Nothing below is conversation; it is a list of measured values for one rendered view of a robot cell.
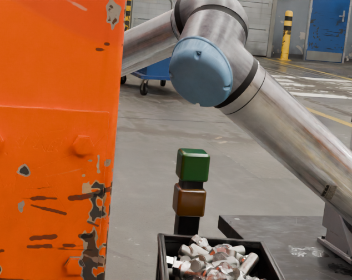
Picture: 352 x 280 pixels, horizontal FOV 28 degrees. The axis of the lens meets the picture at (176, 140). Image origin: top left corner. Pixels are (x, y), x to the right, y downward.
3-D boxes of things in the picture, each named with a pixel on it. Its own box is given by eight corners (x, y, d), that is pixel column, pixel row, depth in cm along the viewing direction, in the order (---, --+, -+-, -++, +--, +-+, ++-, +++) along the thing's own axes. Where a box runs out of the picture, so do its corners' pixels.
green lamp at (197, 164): (174, 174, 98) (177, 147, 98) (201, 176, 99) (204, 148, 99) (180, 181, 95) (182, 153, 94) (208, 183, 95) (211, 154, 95)
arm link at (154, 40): (239, -43, 130) (15, 66, 171) (223, -3, 122) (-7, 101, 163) (271, 3, 136) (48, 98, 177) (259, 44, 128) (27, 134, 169)
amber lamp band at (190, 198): (171, 208, 99) (174, 181, 99) (198, 209, 100) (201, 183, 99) (176, 217, 96) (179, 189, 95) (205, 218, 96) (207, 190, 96)
